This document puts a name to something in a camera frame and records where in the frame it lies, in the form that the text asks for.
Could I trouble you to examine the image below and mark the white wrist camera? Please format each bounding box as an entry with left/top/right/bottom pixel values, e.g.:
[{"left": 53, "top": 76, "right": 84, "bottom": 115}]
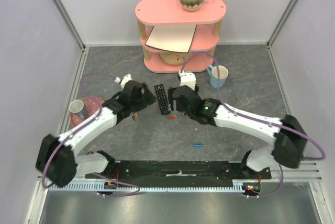
[
  {"left": 114, "top": 73, "right": 132, "bottom": 89},
  {"left": 178, "top": 71, "right": 196, "bottom": 91}
]

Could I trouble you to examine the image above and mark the black remote control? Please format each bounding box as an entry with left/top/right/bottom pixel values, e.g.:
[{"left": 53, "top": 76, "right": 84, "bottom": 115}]
[{"left": 154, "top": 84, "right": 170, "bottom": 116}]

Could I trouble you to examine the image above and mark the slotted cable duct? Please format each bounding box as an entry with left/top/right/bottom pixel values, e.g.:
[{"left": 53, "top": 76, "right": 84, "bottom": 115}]
[{"left": 50, "top": 178, "right": 245, "bottom": 193}]

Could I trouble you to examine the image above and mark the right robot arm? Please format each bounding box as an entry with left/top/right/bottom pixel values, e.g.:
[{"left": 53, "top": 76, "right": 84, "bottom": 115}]
[{"left": 168, "top": 85, "right": 307, "bottom": 179}]

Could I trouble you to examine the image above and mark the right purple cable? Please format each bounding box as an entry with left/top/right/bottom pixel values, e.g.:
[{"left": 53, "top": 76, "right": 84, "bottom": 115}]
[{"left": 182, "top": 50, "right": 326, "bottom": 199}]

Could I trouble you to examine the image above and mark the pink polka-dot plate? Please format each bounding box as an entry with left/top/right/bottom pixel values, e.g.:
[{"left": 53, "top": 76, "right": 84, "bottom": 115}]
[{"left": 70, "top": 96, "right": 104, "bottom": 132}]

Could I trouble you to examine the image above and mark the grey white cup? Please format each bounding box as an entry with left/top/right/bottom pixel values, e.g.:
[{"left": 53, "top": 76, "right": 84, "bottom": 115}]
[{"left": 69, "top": 99, "right": 86, "bottom": 119}]

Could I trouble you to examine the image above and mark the white black-edged board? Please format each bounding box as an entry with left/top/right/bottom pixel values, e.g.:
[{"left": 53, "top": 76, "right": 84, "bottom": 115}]
[{"left": 145, "top": 24, "right": 197, "bottom": 53}]

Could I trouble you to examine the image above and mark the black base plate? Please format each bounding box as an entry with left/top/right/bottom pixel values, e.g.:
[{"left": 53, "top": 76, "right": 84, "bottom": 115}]
[{"left": 85, "top": 159, "right": 272, "bottom": 189}]

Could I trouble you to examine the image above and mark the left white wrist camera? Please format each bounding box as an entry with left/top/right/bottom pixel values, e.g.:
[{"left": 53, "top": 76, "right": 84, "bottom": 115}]
[{"left": 114, "top": 73, "right": 132, "bottom": 89}]

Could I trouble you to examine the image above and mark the light blue mug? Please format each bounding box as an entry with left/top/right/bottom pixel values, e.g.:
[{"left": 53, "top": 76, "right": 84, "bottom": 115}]
[{"left": 207, "top": 65, "right": 229, "bottom": 88}]

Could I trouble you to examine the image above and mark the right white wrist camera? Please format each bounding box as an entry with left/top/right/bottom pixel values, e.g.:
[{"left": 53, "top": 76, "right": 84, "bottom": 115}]
[{"left": 178, "top": 71, "right": 196, "bottom": 91}]

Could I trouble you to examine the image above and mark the pink three-tier shelf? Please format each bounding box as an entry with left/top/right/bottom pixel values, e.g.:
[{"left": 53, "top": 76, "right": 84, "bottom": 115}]
[{"left": 135, "top": 0, "right": 226, "bottom": 73}]

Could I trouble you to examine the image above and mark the purple cable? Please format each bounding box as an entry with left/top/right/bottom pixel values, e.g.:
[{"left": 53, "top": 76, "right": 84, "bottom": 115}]
[
  {"left": 182, "top": 50, "right": 326, "bottom": 199},
  {"left": 41, "top": 71, "right": 142, "bottom": 197}
]

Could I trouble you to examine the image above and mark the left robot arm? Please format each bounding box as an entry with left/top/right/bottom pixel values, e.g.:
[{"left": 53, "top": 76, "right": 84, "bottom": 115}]
[{"left": 36, "top": 80, "right": 157, "bottom": 187}]

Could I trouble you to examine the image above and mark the beige painted bowl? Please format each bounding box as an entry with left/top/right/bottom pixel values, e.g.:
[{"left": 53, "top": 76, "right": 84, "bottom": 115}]
[{"left": 159, "top": 52, "right": 192, "bottom": 66}]

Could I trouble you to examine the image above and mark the red orange battery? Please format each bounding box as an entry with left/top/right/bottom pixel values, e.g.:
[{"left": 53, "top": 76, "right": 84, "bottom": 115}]
[{"left": 168, "top": 115, "right": 176, "bottom": 120}]

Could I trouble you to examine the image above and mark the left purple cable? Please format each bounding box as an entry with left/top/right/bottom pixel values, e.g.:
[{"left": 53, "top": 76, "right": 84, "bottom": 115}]
[{"left": 41, "top": 71, "right": 142, "bottom": 197}]

